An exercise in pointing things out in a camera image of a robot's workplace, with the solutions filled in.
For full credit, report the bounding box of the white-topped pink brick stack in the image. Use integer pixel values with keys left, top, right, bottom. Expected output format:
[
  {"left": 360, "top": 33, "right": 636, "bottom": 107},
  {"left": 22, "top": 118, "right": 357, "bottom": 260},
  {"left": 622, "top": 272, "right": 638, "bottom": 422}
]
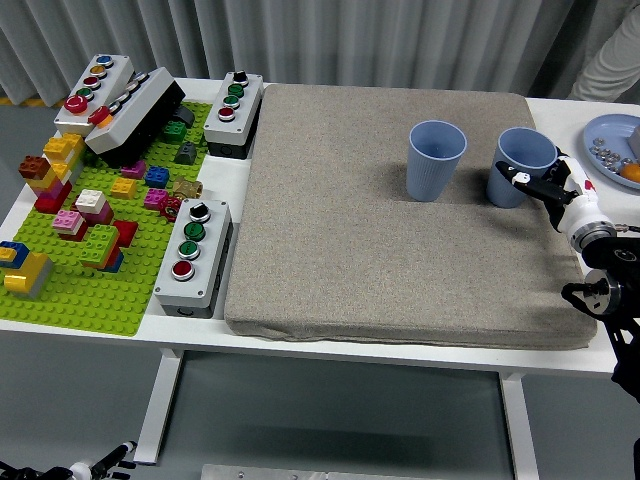
[{"left": 69, "top": 188, "right": 115, "bottom": 226}]

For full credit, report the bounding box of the blue plate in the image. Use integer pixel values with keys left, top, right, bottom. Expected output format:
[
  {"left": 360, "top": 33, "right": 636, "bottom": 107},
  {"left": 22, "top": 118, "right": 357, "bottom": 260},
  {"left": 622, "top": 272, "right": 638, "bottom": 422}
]
[{"left": 582, "top": 113, "right": 640, "bottom": 190}]

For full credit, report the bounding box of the four-button grey control box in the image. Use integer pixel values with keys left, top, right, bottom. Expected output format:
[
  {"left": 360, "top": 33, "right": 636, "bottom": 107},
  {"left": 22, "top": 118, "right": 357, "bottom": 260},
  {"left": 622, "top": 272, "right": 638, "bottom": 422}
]
[
  {"left": 203, "top": 70, "right": 265, "bottom": 160},
  {"left": 153, "top": 198, "right": 234, "bottom": 320}
]

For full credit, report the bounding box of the pink white red brick stack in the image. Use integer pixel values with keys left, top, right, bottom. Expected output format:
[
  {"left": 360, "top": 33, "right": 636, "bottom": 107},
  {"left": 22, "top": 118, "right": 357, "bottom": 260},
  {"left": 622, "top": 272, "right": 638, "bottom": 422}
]
[{"left": 52, "top": 208, "right": 90, "bottom": 242}]

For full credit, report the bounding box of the brass valve red handle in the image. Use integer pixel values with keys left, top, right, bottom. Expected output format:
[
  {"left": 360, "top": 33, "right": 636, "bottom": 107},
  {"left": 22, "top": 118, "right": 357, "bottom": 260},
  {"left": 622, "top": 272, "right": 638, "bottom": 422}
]
[{"left": 160, "top": 175, "right": 204, "bottom": 220}]

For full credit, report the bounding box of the person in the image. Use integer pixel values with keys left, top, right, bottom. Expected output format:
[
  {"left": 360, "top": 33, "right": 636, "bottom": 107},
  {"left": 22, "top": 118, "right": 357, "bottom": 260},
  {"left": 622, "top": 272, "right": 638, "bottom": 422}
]
[{"left": 567, "top": 7, "right": 640, "bottom": 104}]

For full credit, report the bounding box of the five-button white control box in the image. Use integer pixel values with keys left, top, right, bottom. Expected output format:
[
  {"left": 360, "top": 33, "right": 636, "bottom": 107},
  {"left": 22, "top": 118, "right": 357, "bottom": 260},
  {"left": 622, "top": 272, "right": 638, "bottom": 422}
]
[{"left": 53, "top": 52, "right": 136, "bottom": 139}]

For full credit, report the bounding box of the blue lego brick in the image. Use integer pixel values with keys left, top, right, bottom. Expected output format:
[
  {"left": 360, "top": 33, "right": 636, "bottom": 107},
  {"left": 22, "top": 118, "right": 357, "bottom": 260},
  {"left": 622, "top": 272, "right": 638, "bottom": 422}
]
[{"left": 144, "top": 165, "right": 171, "bottom": 189}]

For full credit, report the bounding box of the green orange blue brick stack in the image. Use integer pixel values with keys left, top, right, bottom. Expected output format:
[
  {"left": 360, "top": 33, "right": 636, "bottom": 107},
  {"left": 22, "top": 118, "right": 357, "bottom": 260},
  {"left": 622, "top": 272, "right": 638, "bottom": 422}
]
[{"left": 78, "top": 223, "right": 125, "bottom": 274}]

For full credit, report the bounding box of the white table leg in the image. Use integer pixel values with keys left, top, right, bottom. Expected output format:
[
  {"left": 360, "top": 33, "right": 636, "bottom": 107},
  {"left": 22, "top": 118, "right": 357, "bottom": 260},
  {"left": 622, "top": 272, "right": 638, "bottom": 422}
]
[
  {"left": 133, "top": 349, "right": 184, "bottom": 464},
  {"left": 499, "top": 372, "right": 540, "bottom": 480}
]

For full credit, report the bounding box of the grey-brown fabric mat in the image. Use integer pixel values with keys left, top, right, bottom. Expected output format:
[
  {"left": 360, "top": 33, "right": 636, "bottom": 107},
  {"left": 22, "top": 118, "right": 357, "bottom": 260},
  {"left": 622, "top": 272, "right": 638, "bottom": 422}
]
[{"left": 223, "top": 82, "right": 599, "bottom": 350}]

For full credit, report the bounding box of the blue ribbed plastic cup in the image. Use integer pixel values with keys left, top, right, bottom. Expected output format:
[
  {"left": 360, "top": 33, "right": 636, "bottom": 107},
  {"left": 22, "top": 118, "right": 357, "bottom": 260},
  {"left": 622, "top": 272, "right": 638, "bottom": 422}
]
[
  {"left": 405, "top": 118, "right": 469, "bottom": 203},
  {"left": 485, "top": 126, "right": 559, "bottom": 210}
]

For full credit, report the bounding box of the long grey black control box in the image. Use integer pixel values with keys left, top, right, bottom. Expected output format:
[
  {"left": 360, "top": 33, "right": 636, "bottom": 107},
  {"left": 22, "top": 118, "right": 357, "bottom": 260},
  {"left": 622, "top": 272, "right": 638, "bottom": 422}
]
[{"left": 84, "top": 66, "right": 187, "bottom": 169}]

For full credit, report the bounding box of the grey curtain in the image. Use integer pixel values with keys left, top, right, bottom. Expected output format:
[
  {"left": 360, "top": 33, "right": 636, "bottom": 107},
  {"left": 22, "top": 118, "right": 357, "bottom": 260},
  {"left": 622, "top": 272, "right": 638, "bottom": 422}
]
[{"left": 0, "top": 0, "right": 640, "bottom": 109}]

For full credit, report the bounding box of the red lego brick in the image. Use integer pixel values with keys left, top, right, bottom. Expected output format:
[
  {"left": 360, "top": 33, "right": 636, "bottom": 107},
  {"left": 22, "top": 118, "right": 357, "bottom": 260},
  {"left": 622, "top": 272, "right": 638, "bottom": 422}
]
[{"left": 112, "top": 219, "right": 139, "bottom": 247}]

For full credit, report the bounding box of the grey metal block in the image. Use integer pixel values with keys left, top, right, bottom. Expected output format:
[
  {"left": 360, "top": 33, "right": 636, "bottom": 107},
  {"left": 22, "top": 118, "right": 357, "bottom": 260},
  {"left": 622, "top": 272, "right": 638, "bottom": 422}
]
[{"left": 622, "top": 117, "right": 640, "bottom": 157}]

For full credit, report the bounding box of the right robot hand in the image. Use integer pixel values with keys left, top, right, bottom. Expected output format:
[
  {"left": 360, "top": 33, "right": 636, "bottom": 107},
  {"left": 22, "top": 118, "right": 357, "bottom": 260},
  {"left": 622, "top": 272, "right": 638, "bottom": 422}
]
[{"left": 494, "top": 145, "right": 609, "bottom": 236}]

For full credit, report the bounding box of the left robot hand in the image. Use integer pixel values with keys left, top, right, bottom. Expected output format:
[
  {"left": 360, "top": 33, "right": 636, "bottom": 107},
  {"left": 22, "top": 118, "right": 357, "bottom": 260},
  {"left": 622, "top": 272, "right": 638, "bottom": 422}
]
[{"left": 67, "top": 439, "right": 137, "bottom": 480}]

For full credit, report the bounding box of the green lego baseplate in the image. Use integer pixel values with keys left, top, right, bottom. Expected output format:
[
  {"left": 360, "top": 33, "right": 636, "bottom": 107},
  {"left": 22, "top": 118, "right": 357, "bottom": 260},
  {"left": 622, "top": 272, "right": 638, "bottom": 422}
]
[{"left": 0, "top": 101, "right": 214, "bottom": 339}]

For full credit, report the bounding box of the blue yellow grey brick stack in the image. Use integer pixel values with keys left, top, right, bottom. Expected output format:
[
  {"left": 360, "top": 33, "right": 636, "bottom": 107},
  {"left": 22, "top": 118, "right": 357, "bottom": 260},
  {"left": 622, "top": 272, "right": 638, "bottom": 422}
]
[{"left": 0, "top": 240, "right": 55, "bottom": 300}]

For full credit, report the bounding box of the brown yellow red brick tower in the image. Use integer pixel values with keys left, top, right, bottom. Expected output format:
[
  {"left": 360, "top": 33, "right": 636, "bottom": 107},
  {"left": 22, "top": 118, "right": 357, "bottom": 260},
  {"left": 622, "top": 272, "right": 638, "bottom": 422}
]
[{"left": 18, "top": 132, "right": 87, "bottom": 215}]

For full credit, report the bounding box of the yellow lego brick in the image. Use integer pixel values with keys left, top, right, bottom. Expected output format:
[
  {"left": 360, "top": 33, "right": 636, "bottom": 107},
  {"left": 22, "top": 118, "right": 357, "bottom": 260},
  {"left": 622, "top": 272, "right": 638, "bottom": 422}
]
[{"left": 109, "top": 177, "right": 138, "bottom": 200}]

